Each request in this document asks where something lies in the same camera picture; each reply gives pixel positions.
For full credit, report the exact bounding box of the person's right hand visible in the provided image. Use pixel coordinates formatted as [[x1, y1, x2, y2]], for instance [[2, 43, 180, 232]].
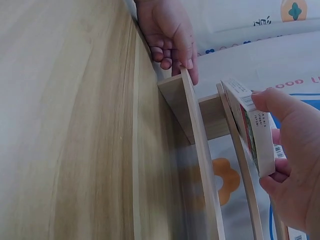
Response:
[[250, 88, 320, 240]]

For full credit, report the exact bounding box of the person's left hand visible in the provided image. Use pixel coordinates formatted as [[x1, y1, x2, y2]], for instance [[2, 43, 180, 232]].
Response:
[[134, 0, 200, 85]]

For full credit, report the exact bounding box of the white book with red cover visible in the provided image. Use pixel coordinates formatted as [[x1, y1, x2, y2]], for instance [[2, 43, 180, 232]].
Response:
[[220, 77, 277, 179]]

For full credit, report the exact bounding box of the light wooden divider rack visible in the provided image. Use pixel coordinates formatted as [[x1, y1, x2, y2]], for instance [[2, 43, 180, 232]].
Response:
[[157, 67, 289, 240]]

